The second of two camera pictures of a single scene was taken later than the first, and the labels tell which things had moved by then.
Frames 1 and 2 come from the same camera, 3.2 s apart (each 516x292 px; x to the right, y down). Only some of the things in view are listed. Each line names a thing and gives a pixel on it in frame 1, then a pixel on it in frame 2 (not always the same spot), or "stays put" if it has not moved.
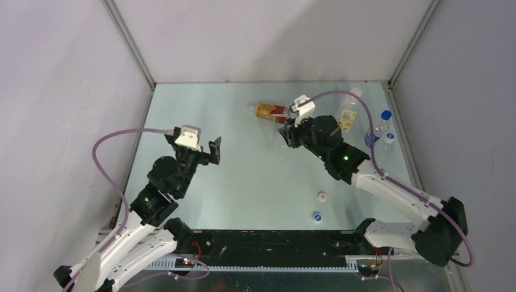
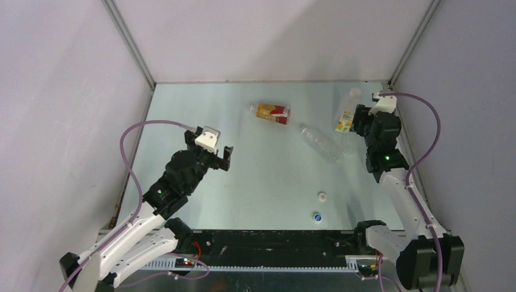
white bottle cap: (322, 197) stays put
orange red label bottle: (272, 112) stays put
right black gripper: (289, 131) → (361, 115)
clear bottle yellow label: (351, 120) stays put
